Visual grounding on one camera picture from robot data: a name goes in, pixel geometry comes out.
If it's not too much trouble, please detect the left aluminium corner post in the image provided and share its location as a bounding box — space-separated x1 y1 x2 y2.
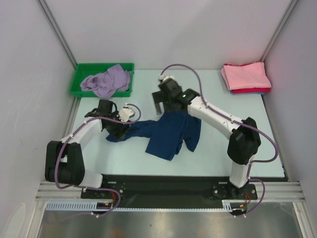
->
36 0 77 69

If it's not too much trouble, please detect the right aluminium corner post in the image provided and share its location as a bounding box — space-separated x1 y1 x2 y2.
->
260 0 300 62

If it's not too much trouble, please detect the aluminium frame rail front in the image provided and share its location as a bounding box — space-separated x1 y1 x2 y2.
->
35 182 305 202

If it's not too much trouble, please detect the aluminium corner post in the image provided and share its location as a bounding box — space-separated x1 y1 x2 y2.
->
36 0 77 69
260 0 300 62

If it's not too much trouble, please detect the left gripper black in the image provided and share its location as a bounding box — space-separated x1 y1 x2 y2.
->
105 111 131 141

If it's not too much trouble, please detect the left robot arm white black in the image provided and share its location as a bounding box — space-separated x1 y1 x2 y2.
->
45 100 135 198

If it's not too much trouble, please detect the pink folded t shirt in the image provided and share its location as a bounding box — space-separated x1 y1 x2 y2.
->
221 62 271 90

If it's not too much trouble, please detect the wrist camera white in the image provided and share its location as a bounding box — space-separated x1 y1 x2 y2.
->
118 104 135 122
158 74 175 84

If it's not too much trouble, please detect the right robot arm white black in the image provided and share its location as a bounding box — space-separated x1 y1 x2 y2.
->
152 76 261 199

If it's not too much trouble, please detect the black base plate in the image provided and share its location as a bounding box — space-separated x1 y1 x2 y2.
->
81 175 260 209

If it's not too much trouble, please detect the grey slotted cable duct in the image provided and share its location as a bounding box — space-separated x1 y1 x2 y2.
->
46 201 237 212

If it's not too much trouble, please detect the green plastic bin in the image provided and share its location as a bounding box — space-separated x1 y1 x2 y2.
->
69 62 134 98

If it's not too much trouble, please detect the lilac t shirt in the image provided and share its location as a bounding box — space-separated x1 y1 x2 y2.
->
80 64 132 99

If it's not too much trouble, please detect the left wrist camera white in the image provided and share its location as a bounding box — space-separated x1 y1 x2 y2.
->
118 104 135 122

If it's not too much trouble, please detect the navy blue t shirt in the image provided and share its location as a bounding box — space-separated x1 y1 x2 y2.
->
106 111 202 161

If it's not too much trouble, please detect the red folded t shirt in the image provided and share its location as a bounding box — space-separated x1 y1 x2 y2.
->
231 88 271 94

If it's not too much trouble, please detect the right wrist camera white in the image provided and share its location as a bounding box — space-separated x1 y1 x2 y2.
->
158 74 175 84

